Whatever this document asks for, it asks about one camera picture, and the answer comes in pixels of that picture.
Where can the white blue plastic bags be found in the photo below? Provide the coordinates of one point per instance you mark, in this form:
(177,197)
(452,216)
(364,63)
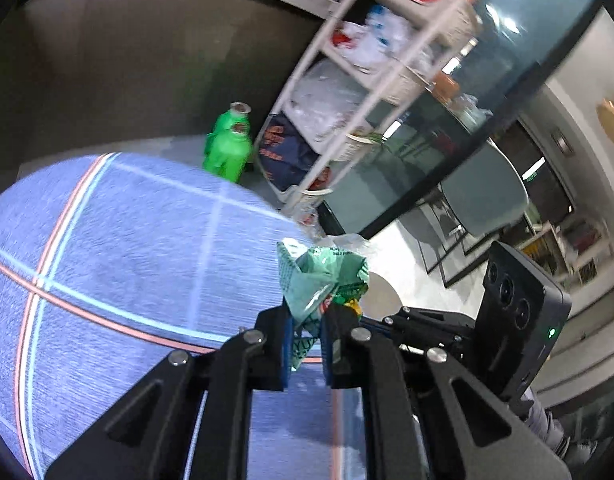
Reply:
(382,40)

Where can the green plastic jug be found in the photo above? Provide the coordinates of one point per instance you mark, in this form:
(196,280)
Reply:
(227,150)

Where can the dark kitchen cabinet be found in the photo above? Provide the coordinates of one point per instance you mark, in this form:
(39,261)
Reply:
(137,60)

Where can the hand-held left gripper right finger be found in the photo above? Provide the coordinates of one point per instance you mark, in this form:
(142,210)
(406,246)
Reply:
(328,355)

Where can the grey green chair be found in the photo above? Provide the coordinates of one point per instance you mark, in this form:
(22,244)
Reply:
(487,195)

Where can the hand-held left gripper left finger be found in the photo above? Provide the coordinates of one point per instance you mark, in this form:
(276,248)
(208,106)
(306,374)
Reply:
(287,350)

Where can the glass sliding door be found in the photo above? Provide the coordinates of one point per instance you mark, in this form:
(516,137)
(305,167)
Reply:
(487,60)

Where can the navy bag with orange print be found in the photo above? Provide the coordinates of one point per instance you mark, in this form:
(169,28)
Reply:
(287,150)

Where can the round table with blue cloth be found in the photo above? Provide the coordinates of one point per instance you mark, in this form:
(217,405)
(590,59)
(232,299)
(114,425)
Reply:
(127,240)

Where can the white storage rack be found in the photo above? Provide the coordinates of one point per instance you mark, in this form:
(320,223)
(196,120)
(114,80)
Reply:
(333,26)

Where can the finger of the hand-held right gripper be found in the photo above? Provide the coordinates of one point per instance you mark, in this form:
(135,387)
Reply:
(432,319)
(422,341)

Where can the green wrapper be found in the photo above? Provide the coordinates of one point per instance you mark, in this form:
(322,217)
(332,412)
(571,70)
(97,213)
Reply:
(317,275)

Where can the white waste bin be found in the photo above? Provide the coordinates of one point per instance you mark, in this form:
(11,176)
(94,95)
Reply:
(382,295)

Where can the clear white plastic bags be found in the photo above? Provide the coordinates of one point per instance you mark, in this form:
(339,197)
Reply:
(322,100)

